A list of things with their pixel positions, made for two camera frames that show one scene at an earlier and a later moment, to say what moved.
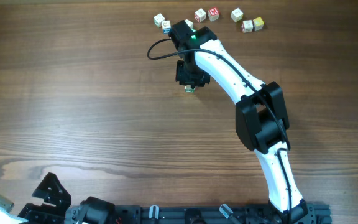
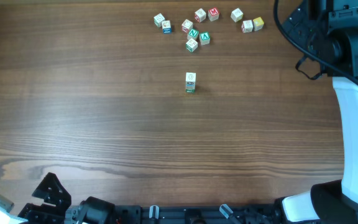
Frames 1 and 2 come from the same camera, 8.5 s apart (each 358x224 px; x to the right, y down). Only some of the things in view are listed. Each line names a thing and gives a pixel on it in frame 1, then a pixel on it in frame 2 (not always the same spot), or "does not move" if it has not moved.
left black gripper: (61, 200) does not move
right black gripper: (180, 77) to (295, 24)
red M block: (213, 14) does not move
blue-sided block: (166, 25) does not move
